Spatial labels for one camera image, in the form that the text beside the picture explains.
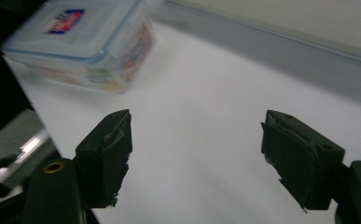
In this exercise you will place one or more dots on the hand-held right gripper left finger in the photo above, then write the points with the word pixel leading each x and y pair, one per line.
pixel 106 161

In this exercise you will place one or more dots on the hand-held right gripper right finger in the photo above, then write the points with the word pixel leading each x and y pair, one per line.
pixel 299 161

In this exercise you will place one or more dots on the clear plastic food container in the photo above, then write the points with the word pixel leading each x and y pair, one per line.
pixel 75 40

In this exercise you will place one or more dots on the metal table frame rail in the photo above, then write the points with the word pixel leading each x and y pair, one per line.
pixel 19 146

